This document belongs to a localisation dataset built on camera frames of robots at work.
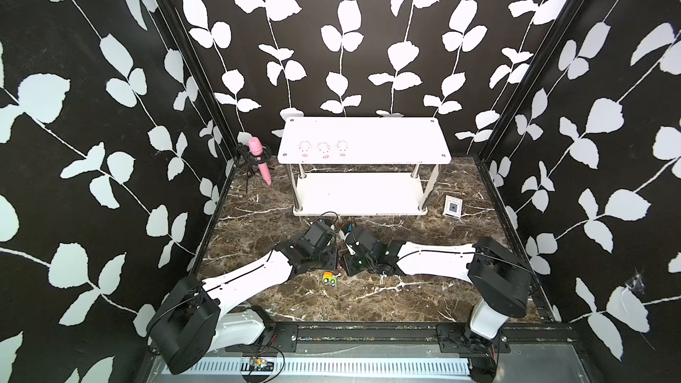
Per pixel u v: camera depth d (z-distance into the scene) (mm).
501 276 464
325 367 701
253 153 950
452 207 1013
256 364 706
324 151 717
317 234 651
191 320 404
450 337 737
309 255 637
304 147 731
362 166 1180
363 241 658
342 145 737
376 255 651
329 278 833
